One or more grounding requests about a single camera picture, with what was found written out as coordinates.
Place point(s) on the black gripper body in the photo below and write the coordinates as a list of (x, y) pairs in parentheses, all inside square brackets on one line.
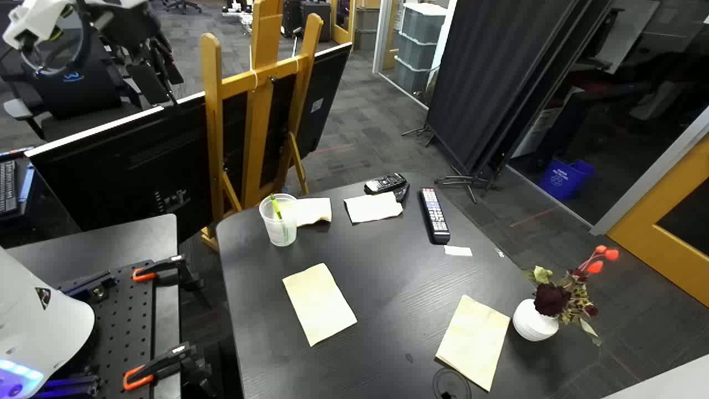
[(141, 40)]

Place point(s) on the translucent white mug cup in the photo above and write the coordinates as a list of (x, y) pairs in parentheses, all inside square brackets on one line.
[(282, 232)]

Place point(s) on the black monitor with blue logo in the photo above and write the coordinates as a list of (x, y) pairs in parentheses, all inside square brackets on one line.
[(73, 92)]

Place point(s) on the grey chair armrest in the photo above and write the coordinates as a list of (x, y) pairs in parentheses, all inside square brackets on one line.
[(23, 113)]

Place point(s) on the dark keyboard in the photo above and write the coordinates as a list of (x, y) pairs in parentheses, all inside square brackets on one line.
[(14, 190)]

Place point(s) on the orange black clamp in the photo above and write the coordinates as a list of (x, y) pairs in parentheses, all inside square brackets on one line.
[(151, 367), (151, 270)]

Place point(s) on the grey plastic drawer unit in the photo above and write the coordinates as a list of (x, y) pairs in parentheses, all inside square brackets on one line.
[(419, 45)]

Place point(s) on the small black remote control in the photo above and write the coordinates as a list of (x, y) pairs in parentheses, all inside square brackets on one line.
[(384, 183)]

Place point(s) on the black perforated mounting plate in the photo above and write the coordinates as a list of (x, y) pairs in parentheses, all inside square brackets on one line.
[(125, 324)]

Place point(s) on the long black remote control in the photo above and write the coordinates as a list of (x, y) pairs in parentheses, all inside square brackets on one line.
[(434, 214)]

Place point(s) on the black backdrop stand legs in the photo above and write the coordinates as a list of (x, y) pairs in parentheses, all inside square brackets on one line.
[(457, 177)]

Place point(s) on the black backdrop curtain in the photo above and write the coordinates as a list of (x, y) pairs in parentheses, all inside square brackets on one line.
[(502, 73)]

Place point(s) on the small white eraser block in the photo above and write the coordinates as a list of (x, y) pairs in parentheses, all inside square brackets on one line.
[(457, 251)]

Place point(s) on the blue plastic bin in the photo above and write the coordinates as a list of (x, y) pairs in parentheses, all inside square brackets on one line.
[(565, 177)]

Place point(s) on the yellow door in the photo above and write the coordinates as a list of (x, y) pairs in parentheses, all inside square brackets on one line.
[(644, 235)]

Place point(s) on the grey door frame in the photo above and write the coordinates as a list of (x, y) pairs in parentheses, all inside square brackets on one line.
[(650, 177)]

